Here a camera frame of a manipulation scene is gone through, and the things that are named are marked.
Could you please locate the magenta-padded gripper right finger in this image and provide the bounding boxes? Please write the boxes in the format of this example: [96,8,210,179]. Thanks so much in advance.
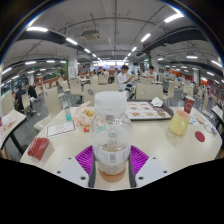
[128,145,171,188]

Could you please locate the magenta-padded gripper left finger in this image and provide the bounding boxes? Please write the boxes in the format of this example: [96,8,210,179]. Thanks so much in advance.
[54,144,97,189]

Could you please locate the clear white-capped drink bottle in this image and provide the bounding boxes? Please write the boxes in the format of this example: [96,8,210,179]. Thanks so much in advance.
[89,90,134,183]

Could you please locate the white card with red border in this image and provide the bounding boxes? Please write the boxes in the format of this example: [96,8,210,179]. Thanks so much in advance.
[44,120,78,138]

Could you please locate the pale yellow mug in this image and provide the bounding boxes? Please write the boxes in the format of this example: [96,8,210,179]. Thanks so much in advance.
[169,110,192,137]

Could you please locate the small teal bottle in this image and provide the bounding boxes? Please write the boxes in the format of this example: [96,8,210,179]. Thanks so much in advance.
[63,105,73,122]

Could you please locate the clear bag of fried food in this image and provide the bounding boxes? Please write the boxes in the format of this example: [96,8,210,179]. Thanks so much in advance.
[73,101,97,127]

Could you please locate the flat round red coaster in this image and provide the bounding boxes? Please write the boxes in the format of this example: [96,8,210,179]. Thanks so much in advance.
[194,130,206,143]

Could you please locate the dark food tray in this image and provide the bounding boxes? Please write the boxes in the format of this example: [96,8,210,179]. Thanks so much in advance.
[124,99,174,122]

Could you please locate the crumpled white napkin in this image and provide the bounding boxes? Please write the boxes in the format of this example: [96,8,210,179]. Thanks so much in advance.
[150,96,164,108]

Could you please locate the beige canteen chairs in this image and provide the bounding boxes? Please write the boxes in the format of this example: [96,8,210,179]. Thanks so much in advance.
[1,74,214,131]

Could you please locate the red paper cup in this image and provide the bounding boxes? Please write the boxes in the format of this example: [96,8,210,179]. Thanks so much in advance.
[183,95,196,115]

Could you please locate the white neighbouring table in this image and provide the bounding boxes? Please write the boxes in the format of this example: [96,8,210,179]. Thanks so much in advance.
[0,109,28,151]

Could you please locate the black-edged neighbouring table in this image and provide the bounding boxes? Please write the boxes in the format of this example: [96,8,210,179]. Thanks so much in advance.
[211,104,224,129]

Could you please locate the person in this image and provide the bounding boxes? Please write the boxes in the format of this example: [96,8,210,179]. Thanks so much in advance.
[143,65,158,81]
[13,83,28,113]
[25,82,39,104]
[117,64,138,98]

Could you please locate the ceiling air conditioner unit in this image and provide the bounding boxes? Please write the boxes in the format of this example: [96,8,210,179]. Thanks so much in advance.
[79,29,101,43]

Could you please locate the ceiling strip lights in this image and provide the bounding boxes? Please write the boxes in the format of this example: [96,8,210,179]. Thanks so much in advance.
[1,12,223,84]

